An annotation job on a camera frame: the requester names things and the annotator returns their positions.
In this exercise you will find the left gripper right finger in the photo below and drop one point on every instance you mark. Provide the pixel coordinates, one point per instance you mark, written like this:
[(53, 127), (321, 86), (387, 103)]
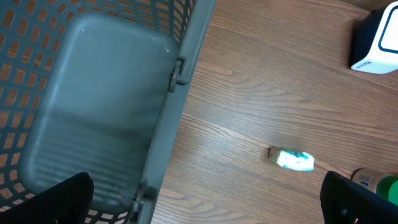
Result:
[(346, 202)]

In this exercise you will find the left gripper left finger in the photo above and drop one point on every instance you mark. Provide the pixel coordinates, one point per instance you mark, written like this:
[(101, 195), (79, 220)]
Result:
[(66, 203)]

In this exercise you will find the green lid jar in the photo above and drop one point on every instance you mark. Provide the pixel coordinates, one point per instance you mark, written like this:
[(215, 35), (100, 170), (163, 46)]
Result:
[(382, 184)]

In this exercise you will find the small teal wipes pack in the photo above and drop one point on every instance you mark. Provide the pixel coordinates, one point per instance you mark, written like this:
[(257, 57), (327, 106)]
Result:
[(293, 160)]

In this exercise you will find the white barcode scanner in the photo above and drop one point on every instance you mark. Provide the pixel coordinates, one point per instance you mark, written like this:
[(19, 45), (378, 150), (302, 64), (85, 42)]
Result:
[(375, 42)]

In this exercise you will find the grey plastic mesh basket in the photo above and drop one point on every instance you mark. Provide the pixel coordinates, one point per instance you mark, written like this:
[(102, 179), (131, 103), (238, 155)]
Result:
[(95, 86)]

